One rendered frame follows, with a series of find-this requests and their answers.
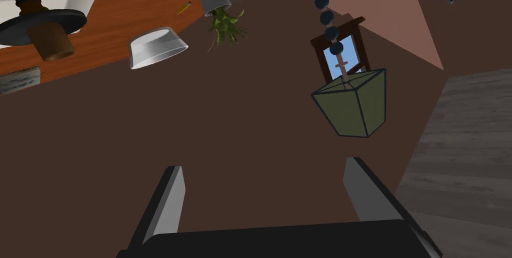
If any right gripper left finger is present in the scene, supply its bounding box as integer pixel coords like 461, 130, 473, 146
127, 165, 187, 252

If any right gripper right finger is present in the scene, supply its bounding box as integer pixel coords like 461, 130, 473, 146
342, 157, 444, 257

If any green shade beaded floor lamp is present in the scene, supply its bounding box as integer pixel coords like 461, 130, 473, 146
303, 0, 388, 139

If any brown framed window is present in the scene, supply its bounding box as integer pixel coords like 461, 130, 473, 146
310, 16, 372, 85

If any white bowl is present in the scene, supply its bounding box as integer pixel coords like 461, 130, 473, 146
128, 27, 190, 70

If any grey marbled book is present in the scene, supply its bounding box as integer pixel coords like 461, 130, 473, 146
0, 66, 42, 96

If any grey potted green plant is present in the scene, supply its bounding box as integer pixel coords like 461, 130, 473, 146
197, 0, 248, 48

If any brown and black table lamp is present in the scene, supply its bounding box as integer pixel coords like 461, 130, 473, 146
0, 0, 88, 62

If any white rectangular tray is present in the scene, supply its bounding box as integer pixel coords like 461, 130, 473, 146
0, 0, 101, 49

